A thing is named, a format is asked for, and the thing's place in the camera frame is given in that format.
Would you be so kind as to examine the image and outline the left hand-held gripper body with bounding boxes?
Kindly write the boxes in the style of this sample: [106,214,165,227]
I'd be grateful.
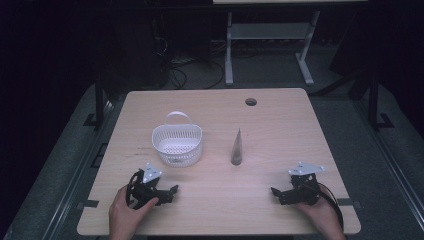
[125,162,175,211]

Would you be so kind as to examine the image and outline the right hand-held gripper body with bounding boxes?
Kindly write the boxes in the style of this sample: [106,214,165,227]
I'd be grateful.
[278,161,325,206]

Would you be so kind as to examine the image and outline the person's left hand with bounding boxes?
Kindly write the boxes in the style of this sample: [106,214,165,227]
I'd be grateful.
[108,185,160,240]

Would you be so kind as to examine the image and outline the person's right hand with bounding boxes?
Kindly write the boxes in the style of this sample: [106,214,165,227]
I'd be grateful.
[297,191,347,240]

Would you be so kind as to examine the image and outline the white plastic basket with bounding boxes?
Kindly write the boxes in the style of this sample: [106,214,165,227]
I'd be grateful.
[151,111,203,168]

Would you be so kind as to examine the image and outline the grey cone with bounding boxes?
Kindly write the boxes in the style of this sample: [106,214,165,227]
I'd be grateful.
[230,127,243,166]

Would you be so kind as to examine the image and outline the white metal stand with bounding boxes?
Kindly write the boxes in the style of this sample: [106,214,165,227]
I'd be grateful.
[224,10,321,87]

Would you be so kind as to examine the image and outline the black cable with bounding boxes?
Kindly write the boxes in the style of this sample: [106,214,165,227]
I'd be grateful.
[316,182,344,231]

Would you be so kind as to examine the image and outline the tangle of black floor cables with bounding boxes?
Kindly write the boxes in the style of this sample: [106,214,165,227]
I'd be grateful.
[156,36,226,90]

